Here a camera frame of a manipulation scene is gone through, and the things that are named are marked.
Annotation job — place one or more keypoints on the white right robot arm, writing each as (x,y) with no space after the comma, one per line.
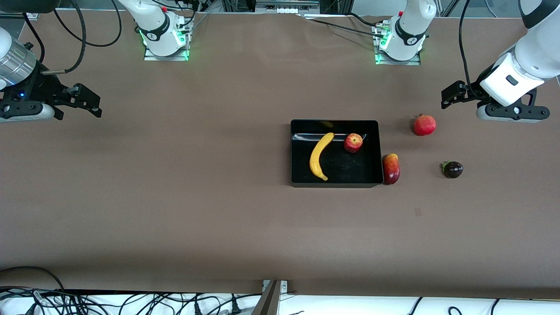
(153,22)

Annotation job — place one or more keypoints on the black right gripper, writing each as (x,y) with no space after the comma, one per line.
(45,87)

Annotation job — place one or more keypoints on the aluminium corner profile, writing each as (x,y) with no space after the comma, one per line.
(30,16)

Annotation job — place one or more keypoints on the red yellow mango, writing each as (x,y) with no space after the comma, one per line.
(391,170)

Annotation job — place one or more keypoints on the black rectangular plastic tray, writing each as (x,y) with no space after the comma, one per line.
(345,168)

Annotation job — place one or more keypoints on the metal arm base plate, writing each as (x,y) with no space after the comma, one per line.
(398,62)
(166,57)

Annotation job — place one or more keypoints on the dark purple eggplant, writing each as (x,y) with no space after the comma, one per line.
(453,169)

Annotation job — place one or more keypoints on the silver bracket plate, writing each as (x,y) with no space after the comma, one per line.
(284,286)

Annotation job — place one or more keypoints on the yellow banana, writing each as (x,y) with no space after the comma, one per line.
(318,155)

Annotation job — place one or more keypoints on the red pomegranate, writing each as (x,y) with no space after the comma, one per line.
(425,125)

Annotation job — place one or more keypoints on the red yellow apple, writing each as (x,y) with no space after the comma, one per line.
(353,143)

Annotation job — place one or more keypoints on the aluminium frame rail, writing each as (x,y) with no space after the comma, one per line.
(284,6)

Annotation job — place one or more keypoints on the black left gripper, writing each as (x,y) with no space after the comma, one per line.
(471,92)

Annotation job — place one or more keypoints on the grey metal pole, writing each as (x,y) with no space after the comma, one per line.
(267,302)

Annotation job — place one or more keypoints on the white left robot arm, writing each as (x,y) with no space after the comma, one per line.
(411,26)

